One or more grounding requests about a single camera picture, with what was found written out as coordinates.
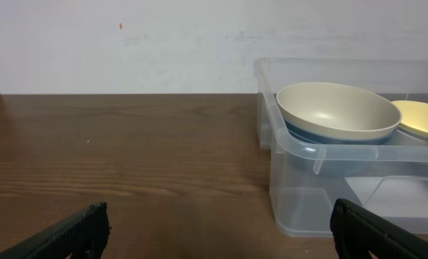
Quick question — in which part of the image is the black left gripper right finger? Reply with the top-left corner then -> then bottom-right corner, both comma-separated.
330,199 -> 428,259

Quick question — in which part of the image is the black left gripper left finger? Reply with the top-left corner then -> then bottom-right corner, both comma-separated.
0,202 -> 110,259

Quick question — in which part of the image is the dark blue bowl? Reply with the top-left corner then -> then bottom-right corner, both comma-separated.
284,121 -> 397,145

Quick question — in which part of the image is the large cream bowl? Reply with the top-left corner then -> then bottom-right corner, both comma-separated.
276,82 -> 402,140

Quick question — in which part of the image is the small yellow bowl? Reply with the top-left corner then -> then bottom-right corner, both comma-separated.
392,100 -> 428,142

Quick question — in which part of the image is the white label in container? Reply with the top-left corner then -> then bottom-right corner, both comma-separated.
346,176 -> 428,218

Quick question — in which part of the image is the clear plastic storage container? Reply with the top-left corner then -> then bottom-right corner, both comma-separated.
255,58 -> 428,237

